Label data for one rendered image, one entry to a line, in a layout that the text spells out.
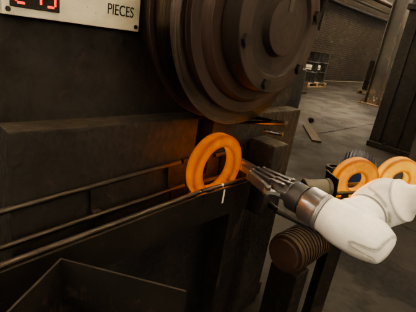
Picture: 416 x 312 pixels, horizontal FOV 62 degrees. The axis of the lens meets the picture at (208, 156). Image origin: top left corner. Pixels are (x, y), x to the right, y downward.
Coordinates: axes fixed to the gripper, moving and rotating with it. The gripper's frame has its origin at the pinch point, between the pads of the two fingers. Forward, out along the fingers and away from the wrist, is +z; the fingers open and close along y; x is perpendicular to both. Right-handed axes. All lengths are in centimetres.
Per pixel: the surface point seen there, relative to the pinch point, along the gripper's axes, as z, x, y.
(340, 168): -14.8, 1.4, 29.9
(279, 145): -1.7, 5.5, 12.4
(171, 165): 6.4, 0.6, -21.5
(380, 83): 259, -41, 840
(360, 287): -25, -72, 92
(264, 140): 2.8, 5.4, 10.9
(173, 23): 1.1, 34.3, -32.5
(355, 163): -17.7, 4.1, 32.2
